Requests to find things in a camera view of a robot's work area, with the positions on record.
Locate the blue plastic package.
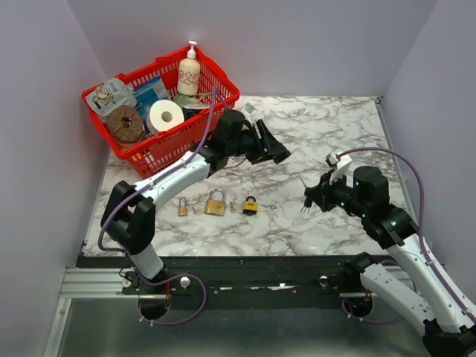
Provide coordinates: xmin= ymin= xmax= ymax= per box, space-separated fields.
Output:
xmin=133 ymin=76 xmax=171 ymax=109

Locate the grey cartoon pouch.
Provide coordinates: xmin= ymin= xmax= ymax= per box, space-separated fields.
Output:
xmin=86 ymin=78 xmax=137 ymax=118

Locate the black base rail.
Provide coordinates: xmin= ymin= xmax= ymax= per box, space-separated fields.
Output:
xmin=77 ymin=256 xmax=372 ymax=312

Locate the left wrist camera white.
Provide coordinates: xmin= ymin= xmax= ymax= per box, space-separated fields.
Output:
xmin=242 ymin=103 xmax=256 ymax=121

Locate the yellow padlock key bunch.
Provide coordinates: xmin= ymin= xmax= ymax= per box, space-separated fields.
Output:
xmin=263 ymin=205 xmax=279 ymax=216

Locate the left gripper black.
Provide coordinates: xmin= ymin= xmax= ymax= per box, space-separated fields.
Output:
xmin=227 ymin=120 xmax=287 ymax=166

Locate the green patterned packet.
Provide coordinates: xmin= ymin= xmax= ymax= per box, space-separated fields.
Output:
xmin=173 ymin=92 xmax=212 ymax=111

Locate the large brass padlock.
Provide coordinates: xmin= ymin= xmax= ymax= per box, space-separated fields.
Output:
xmin=204 ymin=188 xmax=226 ymax=216

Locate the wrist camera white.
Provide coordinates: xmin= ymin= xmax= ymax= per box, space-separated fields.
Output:
xmin=325 ymin=149 xmax=352 ymax=184
xmin=242 ymin=103 xmax=256 ymax=121

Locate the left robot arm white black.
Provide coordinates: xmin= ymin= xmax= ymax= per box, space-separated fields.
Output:
xmin=98 ymin=109 xmax=290 ymax=294

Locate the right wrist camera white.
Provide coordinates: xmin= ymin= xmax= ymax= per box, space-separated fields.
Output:
xmin=325 ymin=149 xmax=352 ymax=184

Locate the black padlock with keys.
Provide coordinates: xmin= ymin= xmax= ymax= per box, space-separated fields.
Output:
xmin=299 ymin=177 xmax=313 ymax=213

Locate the yellow padlock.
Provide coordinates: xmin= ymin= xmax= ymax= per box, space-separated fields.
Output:
xmin=242 ymin=196 xmax=258 ymax=216

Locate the white toilet paper roll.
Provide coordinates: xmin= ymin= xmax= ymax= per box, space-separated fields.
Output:
xmin=146 ymin=100 xmax=184 ymax=135

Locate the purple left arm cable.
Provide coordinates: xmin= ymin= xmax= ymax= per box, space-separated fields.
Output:
xmin=97 ymin=85 xmax=230 ymax=327

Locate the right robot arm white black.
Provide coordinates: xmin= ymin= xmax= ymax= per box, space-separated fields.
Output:
xmin=304 ymin=166 xmax=475 ymax=356

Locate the small brass padlock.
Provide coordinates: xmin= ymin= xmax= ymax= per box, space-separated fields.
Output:
xmin=178 ymin=196 xmax=188 ymax=217

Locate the cream lotion pump bottle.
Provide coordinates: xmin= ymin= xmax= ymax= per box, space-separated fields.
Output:
xmin=177 ymin=40 xmax=201 ymax=96

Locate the brown tape roll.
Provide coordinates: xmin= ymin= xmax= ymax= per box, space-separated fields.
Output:
xmin=106 ymin=105 xmax=145 ymax=147

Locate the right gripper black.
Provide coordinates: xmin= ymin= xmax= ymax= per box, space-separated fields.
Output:
xmin=306 ymin=167 xmax=370 ymax=217

